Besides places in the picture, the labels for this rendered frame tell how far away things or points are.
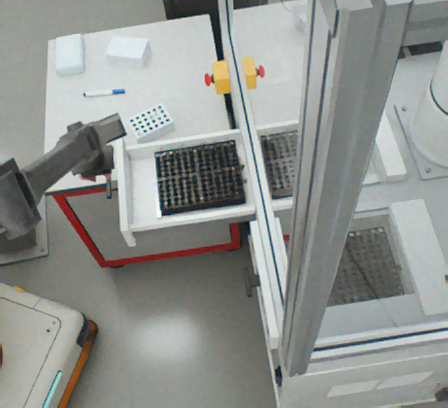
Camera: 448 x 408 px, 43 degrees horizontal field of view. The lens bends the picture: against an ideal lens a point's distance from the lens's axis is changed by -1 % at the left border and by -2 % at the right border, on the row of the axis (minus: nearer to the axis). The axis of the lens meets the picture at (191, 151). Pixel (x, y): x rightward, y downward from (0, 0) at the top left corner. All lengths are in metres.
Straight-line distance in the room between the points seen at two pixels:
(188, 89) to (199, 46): 0.19
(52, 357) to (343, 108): 1.80
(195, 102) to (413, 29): 1.51
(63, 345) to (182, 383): 0.47
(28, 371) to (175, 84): 1.08
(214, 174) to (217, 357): 0.93
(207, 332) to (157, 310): 0.22
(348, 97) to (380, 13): 0.07
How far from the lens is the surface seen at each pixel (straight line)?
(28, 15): 3.46
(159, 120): 1.78
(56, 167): 1.03
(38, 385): 2.11
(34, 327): 2.16
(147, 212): 1.57
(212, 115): 1.81
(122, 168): 1.55
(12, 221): 0.88
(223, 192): 1.50
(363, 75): 0.39
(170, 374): 2.29
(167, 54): 1.98
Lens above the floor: 2.22
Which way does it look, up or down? 57 degrees down
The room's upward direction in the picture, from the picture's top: 12 degrees counter-clockwise
